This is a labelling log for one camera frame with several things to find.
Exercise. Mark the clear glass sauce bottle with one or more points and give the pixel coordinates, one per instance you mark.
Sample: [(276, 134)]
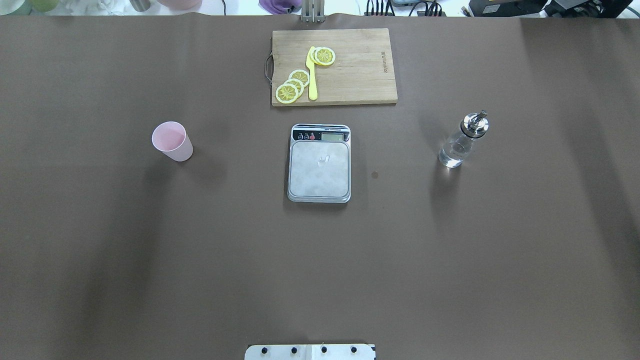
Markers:
[(459, 145)]

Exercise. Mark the lemon slice back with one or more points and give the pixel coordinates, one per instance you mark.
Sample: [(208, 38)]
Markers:
[(300, 75)]

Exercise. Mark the pink plastic cup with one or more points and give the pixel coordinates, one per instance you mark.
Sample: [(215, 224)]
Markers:
[(171, 138)]

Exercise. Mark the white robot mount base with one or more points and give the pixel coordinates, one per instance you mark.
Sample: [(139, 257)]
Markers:
[(322, 351)]

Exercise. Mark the aluminium frame post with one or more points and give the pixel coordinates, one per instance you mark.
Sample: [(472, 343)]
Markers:
[(313, 11)]

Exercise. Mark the purple cloth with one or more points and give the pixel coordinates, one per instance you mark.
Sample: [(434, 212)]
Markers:
[(279, 7)]

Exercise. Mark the yellow plastic knife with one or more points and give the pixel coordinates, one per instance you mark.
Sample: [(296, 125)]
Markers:
[(310, 65)]

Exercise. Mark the bamboo cutting board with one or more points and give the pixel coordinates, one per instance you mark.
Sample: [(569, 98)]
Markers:
[(362, 74)]

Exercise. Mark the silver digital kitchen scale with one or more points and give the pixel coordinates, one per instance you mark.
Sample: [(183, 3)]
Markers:
[(319, 163)]

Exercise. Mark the lemon slice pair top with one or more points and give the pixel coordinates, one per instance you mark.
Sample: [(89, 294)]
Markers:
[(323, 56)]

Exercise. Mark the lemon slice middle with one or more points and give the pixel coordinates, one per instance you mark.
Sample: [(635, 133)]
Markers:
[(297, 84)]

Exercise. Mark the lemon slice front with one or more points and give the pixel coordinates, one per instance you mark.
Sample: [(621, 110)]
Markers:
[(286, 93)]

